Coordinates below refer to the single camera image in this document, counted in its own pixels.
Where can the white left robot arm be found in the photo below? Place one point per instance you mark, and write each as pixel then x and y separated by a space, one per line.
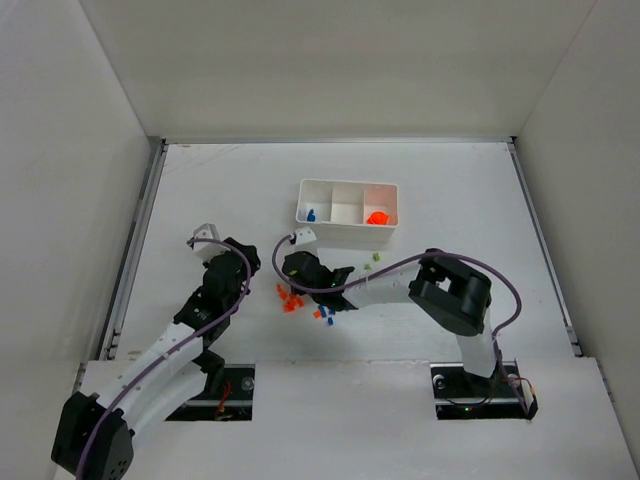
pixel 97 434

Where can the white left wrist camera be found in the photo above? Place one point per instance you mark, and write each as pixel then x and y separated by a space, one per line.
pixel 202 245

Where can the orange round dish lego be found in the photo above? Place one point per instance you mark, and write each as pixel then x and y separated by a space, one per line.
pixel 378 218

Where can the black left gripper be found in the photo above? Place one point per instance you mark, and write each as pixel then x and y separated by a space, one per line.
pixel 239 251

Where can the white divided sorting tray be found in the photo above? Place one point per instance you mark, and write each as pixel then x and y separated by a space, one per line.
pixel 342 208

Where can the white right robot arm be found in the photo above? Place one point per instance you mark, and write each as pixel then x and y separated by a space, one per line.
pixel 456 296

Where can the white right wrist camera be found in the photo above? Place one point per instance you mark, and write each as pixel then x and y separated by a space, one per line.
pixel 303 236

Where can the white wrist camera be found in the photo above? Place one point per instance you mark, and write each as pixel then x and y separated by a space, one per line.
pixel 202 245
pixel 303 236

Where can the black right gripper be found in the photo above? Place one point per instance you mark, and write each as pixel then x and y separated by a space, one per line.
pixel 297 265

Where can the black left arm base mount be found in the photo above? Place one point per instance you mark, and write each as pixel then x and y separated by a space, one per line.
pixel 227 395

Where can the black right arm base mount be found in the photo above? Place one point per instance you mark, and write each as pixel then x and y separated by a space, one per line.
pixel 459 395

